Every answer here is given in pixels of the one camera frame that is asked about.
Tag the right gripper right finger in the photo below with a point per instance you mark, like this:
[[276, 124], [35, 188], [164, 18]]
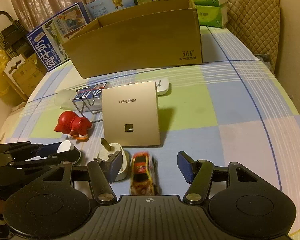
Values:
[[198, 174]]

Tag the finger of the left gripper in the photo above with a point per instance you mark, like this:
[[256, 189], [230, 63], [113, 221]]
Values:
[[65, 151]]

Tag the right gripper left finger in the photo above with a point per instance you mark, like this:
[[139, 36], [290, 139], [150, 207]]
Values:
[[101, 174]]

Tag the red cat figurine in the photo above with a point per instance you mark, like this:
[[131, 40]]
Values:
[[73, 125]]

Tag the red yellow toy car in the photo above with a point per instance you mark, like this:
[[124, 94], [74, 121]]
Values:
[[143, 178]]

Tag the clear plastic cup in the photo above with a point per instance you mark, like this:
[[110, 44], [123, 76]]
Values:
[[64, 99]]

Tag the blue labelled plastic box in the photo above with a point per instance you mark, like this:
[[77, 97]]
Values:
[[90, 94]]

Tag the gold TP-LINK wall panel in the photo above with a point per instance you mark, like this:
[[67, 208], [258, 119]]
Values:
[[130, 114]]

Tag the white remote control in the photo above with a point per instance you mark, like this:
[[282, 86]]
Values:
[[162, 86]]

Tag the metal wire stand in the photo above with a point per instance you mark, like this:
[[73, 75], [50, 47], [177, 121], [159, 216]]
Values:
[[84, 107]]

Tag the checkered tablecloth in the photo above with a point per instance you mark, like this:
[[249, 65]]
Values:
[[230, 108]]

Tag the cardboard boxes on floor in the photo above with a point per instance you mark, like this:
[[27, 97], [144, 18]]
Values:
[[24, 74]]

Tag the dark blue milk carton box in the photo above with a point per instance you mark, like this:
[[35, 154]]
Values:
[[48, 38]]

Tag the black folding rack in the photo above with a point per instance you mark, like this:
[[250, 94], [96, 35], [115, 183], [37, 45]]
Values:
[[13, 39]]

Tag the grey cloth on chair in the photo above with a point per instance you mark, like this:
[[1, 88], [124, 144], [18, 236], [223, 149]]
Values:
[[266, 59]]

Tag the brown cardboard box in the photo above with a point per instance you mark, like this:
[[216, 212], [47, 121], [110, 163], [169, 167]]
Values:
[[156, 34]]

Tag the light blue milk carton box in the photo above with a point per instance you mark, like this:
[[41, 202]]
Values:
[[99, 8]]

